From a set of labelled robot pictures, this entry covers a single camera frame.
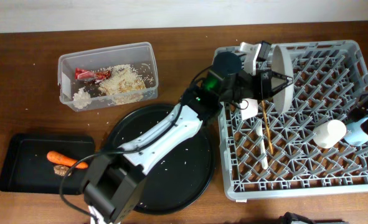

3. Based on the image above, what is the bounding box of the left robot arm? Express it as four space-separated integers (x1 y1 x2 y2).
59 52 293 223

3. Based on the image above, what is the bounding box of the white cup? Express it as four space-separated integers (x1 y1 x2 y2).
313 119 347 149

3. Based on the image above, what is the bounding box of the wooden chopstick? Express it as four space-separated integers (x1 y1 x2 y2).
261 100 274 155

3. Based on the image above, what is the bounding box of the small white bowl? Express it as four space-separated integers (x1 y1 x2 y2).
240 98 258 121

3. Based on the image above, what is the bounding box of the round black tray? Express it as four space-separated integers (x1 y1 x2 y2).
106 104 215 215

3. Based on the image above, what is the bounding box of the grey dishwasher rack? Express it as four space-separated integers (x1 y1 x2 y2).
219 40 368 202

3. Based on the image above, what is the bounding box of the light blue cup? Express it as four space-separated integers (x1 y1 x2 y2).
344 117 368 146

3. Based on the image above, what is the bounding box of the white plastic fork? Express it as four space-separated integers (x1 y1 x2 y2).
256 122 268 170

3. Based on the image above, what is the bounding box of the white tissue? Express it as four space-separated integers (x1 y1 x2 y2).
73 87 92 109

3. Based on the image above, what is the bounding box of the orange carrot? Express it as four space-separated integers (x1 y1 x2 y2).
47 151 77 167

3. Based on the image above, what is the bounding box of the red snack wrapper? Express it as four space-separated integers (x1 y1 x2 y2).
75 68 111 83

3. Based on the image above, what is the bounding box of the grey plate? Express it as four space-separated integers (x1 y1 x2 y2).
271 44 295 115

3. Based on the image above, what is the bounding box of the rectangular black tray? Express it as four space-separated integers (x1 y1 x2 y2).
0 133 95 194

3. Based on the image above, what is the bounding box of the clear plastic bin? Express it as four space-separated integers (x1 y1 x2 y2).
58 42 158 112

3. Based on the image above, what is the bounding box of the brown food scrap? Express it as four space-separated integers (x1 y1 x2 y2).
54 165 71 177

